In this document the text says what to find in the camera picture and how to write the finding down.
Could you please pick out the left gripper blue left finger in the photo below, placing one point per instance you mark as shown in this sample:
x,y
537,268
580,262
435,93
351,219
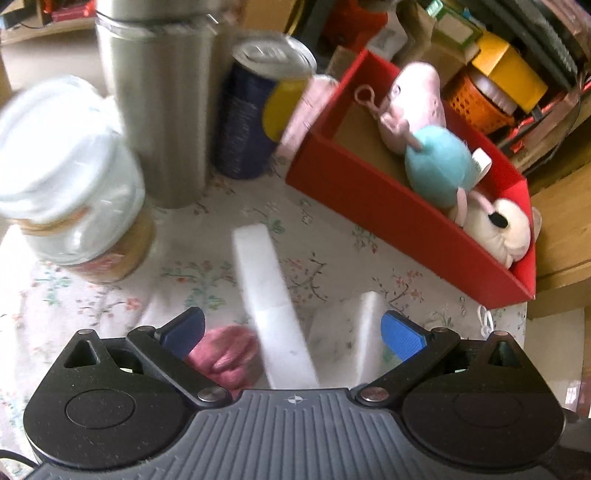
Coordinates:
x,y
162,352

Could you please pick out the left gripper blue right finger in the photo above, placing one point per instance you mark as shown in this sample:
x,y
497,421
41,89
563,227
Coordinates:
x,y
420,351

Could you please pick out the pink knitted hat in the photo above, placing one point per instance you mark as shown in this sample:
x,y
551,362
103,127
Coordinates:
x,y
228,356

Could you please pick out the white foam sponge block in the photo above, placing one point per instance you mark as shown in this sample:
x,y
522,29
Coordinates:
x,y
284,351

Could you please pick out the floral tablecloth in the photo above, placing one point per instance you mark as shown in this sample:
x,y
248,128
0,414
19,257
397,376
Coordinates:
x,y
335,271

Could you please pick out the white plush toy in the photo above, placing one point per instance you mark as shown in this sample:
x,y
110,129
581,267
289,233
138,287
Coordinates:
x,y
501,228

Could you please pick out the wooden cabinet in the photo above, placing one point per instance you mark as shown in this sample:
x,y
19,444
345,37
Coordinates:
x,y
563,246

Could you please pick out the white lidded glass jar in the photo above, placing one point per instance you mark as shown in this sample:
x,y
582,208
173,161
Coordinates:
x,y
71,184

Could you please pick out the red cardboard box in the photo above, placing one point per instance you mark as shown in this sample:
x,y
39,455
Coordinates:
x,y
344,164

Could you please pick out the orange plastic basket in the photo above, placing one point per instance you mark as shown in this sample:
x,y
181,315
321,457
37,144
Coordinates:
x,y
463,96

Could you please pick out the yellow box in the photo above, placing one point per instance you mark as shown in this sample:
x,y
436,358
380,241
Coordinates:
x,y
503,65

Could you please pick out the blue yellow drink can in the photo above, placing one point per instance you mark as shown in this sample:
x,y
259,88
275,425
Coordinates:
x,y
267,78

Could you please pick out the stainless steel thermos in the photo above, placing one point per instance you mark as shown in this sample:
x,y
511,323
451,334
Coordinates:
x,y
157,60

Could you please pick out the brown cardboard box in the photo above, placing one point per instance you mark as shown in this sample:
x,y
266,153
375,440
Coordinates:
x,y
427,44

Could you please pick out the green bordered box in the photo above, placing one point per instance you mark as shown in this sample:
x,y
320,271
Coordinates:
x,y
451,27

